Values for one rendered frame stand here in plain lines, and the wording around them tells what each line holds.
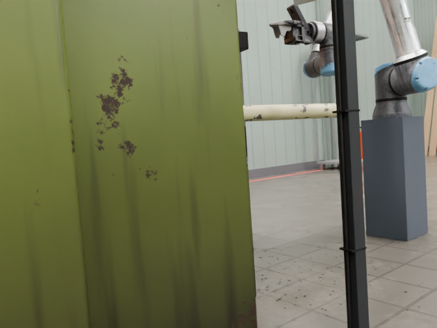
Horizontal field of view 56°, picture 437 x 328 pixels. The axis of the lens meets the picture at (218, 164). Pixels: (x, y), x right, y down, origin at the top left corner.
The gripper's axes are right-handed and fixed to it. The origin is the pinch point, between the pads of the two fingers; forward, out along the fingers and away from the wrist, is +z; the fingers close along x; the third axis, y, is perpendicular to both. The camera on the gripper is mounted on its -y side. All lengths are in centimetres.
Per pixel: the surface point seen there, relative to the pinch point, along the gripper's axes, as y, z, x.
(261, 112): 38, 38, -39
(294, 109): 38, 26, -39
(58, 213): 56, 95, -54
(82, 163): 48, 88, -44
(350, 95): 36, 26, -60
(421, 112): 18, -687, 381
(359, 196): 61, 24, -60
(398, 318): 100, 5, -55
